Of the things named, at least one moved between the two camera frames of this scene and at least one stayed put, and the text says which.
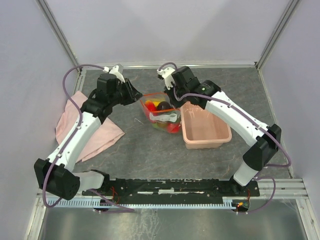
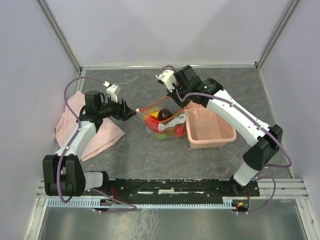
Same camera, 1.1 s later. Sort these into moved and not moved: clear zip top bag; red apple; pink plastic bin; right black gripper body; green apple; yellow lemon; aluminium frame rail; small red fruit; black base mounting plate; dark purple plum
Moved: yellow lemon; red apple; dark purple plum; clear zip top bag; small red fruit; green apple
Not moved: black base mounting plate; pink plastic bin; right black gripper body; aluminium frame rail
